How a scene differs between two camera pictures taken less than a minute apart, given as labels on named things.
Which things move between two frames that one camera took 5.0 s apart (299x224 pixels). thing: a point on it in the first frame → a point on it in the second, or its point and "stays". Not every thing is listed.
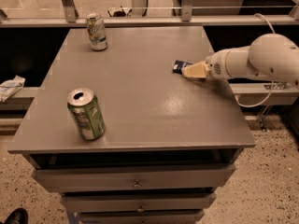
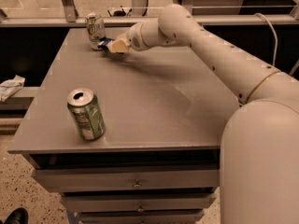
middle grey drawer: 179,203 stays
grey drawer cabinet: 170,141 stays
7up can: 97,32 stays
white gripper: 216,66 → 135,40
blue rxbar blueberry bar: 178,65 → 103,43
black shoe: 18,216 stays
